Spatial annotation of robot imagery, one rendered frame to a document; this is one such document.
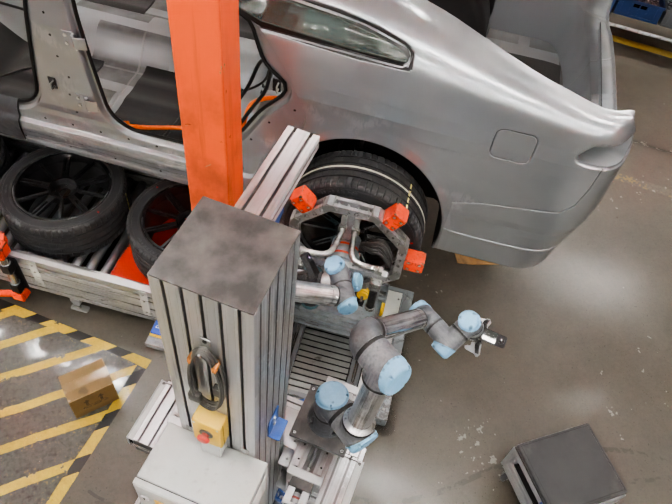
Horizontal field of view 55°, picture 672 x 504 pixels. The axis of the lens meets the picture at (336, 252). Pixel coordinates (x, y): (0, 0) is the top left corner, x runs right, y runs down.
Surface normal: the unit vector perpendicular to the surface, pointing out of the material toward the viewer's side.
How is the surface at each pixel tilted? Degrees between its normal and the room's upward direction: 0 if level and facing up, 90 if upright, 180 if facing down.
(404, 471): 0
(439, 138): 90
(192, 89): 90
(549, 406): 0
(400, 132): 90
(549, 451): 0
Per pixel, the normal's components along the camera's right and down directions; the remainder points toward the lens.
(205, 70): -0.24, 0.75
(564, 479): 0.10, -0.61
